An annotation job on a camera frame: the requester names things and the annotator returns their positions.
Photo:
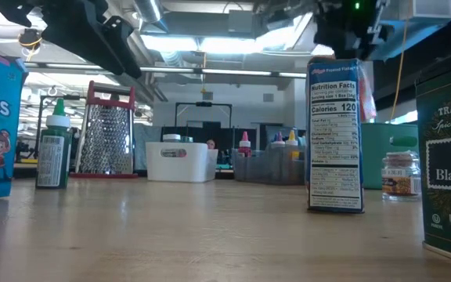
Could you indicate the long ceiling strip light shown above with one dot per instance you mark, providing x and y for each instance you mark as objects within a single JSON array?
[{"x": 217, "y": 71}]

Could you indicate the grey-blue fabric panel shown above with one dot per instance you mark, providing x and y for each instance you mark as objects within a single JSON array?
[{"x": 140, "y": 149}]

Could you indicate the white plastic bin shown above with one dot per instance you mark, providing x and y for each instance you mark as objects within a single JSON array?
[{"x": 186, "y": 168}]

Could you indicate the black ceiling-mounted device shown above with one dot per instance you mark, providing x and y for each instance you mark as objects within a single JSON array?
[{"x": 31, "y": 39}]

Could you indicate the dark green pepper tin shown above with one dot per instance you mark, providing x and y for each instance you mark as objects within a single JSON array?
[{"x": 448, "y": 203}]

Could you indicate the blue Frosted Flakes cereal box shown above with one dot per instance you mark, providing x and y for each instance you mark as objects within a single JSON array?
[{"x": 335, "y": 156}]

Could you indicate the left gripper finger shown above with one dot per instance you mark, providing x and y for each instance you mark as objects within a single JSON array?
[
  {"x": 123, "y": 39},
  {"x": 92, "y": 45}
]

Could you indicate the grey wall vent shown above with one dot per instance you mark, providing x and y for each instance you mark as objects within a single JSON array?
[
  {"x": 207, "y": 96},
  {"x": 268, "y": 97}
]

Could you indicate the teal plastic bin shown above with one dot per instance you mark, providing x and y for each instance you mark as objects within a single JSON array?
[{"x": 378, "y": 164}]

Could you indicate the blue food colouring bottle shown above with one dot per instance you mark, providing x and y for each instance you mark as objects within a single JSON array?
[{"x": 302, "y": 138}]

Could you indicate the green food colouring bottle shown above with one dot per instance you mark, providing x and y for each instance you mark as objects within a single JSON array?
[{"x": 53, "y": 156}]

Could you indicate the grey translucent plastic bin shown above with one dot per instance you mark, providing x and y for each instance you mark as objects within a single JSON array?
[{"x": 268, "y": 168}]

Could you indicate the round silver ventilation duct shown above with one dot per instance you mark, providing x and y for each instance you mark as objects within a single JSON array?
[{"x": 147, "y": 9}]

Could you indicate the labelled clear glass spice jar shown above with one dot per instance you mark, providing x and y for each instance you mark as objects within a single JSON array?
[{"x": 401, "y": 184}]

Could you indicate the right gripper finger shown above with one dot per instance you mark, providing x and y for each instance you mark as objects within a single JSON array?
[
  {"x": 332, "y": 48},
  {"x": 354, "y": 47}
]

